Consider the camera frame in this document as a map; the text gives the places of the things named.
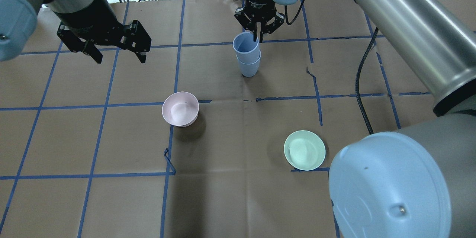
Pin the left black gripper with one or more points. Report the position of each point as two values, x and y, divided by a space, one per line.
90 17

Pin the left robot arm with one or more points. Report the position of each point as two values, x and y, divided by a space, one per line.
85 24

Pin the pink bowl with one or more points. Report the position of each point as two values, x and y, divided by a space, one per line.
180 109

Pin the blue cup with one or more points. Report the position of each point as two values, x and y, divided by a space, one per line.
249 70
246 47

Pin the green bowl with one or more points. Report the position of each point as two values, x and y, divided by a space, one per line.
304 150

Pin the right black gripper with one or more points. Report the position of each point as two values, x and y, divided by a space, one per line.
257 1

